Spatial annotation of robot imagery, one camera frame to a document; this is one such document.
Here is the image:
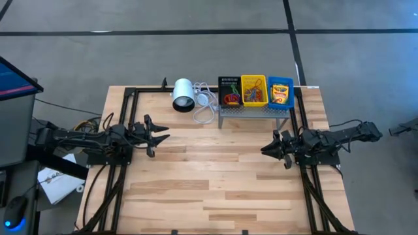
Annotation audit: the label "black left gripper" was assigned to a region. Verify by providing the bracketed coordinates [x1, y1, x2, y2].
[129, 114, 171, 159]

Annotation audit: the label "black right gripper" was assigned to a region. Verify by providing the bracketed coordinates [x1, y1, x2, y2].
[260, 129, 308, 170]

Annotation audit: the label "red rubber band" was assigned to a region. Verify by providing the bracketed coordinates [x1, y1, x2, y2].
[251, 78, 264, 101]
[248, 91, 265, 104]

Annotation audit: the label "yellow green crayon box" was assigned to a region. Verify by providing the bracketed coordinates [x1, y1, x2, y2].
[271, 83, 291, 106]

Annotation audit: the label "blue plastic basket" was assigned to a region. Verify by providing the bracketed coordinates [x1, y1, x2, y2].
[266, 76, 295, 110]

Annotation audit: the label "yellow plastic basket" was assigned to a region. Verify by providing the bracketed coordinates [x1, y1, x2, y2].
[240, 74, 270, 108]

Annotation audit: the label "black plastic basket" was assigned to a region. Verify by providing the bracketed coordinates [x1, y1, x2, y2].
[217, 76, 244, 109]

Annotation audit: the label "black office desk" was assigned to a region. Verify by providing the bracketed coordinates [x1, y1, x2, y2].
[0, 159, 42, 235]

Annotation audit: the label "grey perforated metal shelf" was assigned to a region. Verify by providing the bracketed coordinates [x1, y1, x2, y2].
[217, 104, 291, 134]

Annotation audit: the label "white paper sheets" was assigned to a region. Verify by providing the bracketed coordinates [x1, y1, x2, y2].
[37, 152, 86, 206]

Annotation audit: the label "dark grey floor stand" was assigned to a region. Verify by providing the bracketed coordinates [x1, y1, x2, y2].
[390, 117, 418, 138]

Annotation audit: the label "computer monitor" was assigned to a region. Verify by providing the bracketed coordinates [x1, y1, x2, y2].
[0, 55, 44, 168]

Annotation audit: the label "black computer mouse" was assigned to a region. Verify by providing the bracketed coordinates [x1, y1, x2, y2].
[3, 195, 29, 230]

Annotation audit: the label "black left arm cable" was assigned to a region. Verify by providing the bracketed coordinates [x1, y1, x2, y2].
[102, 112, 116, 132]

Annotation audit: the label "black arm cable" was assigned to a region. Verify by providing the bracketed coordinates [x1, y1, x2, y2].
[102, 112, 116, 132]
[329, 118, 364, 129]

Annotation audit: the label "white lamp cable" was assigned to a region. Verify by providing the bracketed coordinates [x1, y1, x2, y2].
[191, 81, 219, 125]

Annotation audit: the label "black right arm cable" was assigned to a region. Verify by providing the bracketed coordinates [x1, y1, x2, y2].
[329, 118, 364, 129]

